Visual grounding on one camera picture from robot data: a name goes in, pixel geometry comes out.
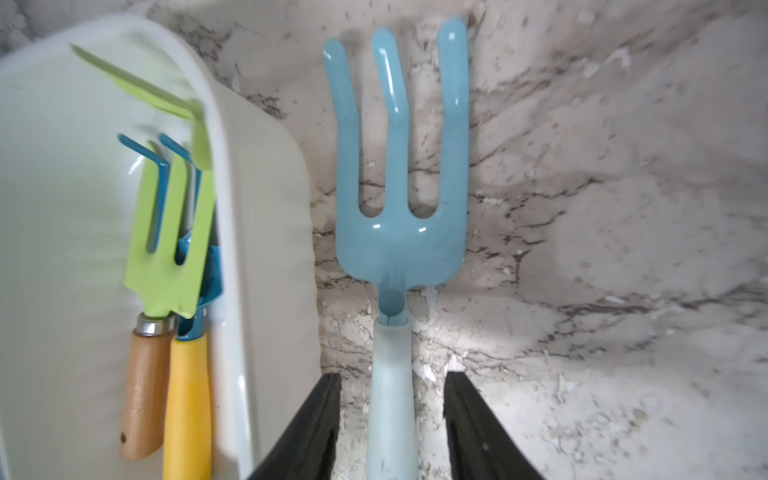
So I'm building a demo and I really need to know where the light blue fork pale handle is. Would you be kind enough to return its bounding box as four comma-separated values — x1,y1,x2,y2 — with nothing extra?
323,18,470,479

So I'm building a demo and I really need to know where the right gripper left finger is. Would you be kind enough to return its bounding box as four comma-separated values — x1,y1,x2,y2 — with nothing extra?
248,373,342,480

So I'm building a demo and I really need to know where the blue rake yellow handle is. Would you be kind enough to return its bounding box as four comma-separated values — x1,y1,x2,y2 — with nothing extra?
117,133,224,480

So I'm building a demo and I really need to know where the green fork wooden handle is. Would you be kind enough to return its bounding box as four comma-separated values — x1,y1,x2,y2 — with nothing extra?
119,135,205,461

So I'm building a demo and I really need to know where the white storage box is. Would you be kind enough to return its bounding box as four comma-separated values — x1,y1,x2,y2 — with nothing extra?
1,15,320,479

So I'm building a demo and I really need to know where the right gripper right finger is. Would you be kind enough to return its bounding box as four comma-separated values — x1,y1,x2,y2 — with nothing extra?
443,371,543,480

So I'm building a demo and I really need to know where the green shovel wooden handle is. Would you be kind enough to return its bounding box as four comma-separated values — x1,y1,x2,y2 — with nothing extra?
70,44,213,171

